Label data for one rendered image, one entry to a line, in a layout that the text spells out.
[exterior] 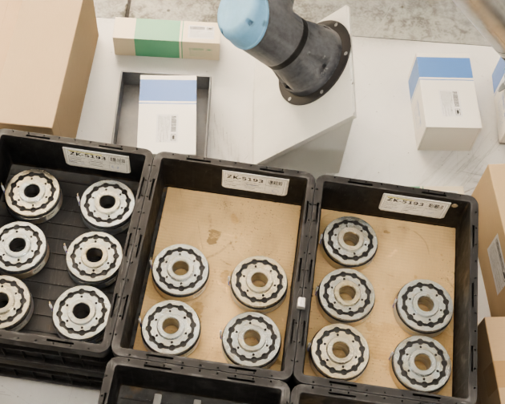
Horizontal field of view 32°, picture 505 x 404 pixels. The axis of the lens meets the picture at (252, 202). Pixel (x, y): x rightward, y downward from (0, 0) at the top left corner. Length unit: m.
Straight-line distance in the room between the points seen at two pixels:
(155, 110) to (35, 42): 0.28
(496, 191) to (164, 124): 0.68
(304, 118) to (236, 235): 0.28
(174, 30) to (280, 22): 0.41
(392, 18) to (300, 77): 1.43
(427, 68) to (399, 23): 1.15
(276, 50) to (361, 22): 1.44
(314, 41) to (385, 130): 0.34
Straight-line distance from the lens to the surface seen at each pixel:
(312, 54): 1.71
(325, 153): 1.76
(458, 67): 1.99
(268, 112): 1.82
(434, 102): 1.92
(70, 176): 1.72
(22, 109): 1.74
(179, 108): 1.83
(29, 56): 1.81
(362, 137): 1.94
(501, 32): 1.58
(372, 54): 2.08
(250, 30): 1.63
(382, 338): 1.59
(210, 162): 1.61
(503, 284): 1.72
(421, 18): 3.15
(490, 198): 1.76
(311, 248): 1.53
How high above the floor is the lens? 2.29
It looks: 60 degrees down
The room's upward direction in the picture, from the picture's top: 6 degrees clockwise
